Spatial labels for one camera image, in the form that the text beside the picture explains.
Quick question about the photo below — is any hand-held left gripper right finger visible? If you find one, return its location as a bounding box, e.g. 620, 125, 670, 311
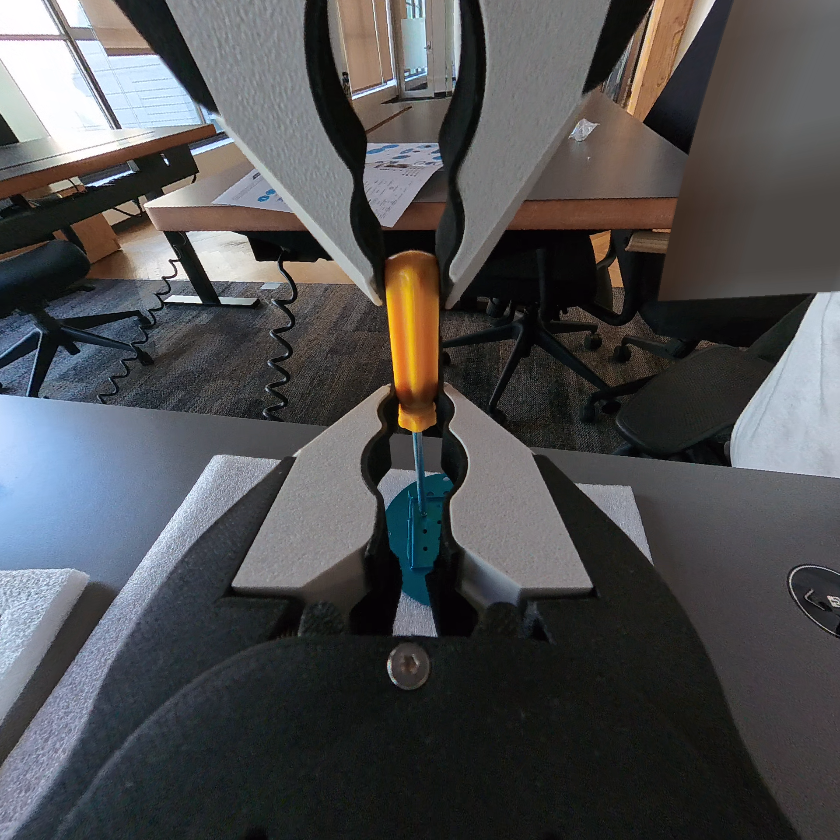
438, 385, 598, 614

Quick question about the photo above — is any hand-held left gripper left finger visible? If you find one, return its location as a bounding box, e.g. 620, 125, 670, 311
231, 385, 398, 618

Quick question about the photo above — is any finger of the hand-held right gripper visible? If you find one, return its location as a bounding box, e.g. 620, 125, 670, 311
433, 0, 610, 311
164, 0, 388, 307

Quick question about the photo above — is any small blue disc with bracket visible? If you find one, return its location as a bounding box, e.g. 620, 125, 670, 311
384, 467, 460, 601

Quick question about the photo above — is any orange handled screwdriver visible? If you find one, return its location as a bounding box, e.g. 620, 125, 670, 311
382, 249, 442, 518

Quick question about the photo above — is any wooden-edged grey desk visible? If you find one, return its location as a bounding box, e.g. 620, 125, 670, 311
143, 88, 690, 309

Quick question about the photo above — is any wooden-topped desk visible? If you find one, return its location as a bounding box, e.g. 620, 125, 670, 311
0, 123, 217, 263

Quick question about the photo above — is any round black desk grommet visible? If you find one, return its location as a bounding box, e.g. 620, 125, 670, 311
787, 563, 840, 639

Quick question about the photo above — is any window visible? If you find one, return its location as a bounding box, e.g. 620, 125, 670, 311
0, 0, 211, 132

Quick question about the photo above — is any white foam pad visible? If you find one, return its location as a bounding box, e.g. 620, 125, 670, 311
0, 455, 657, 840

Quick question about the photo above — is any glass door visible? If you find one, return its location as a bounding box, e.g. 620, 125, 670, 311
387, 0, 457, 99

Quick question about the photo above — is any printed instruction sheet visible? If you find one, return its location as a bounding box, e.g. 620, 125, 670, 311
213, 141, 447, 229

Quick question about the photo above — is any black high-back office chair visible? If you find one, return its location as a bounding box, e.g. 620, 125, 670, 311
640, 0, 736, 155

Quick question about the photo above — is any black mesh office chair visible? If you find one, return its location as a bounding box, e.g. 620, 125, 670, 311
613, 344, 778, 460

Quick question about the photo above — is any brown cardboard box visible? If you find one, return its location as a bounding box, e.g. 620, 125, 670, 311
56, 213, 122, 263

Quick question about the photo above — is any white foam block with cutout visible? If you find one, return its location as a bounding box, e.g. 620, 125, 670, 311
0, 567, 91, 700

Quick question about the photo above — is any person's white shirt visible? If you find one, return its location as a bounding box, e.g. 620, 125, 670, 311
730, 292, 840, 470

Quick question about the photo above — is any coiled black cable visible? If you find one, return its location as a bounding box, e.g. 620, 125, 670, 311
262, 252, 298, 422
98, 259, 181, 404

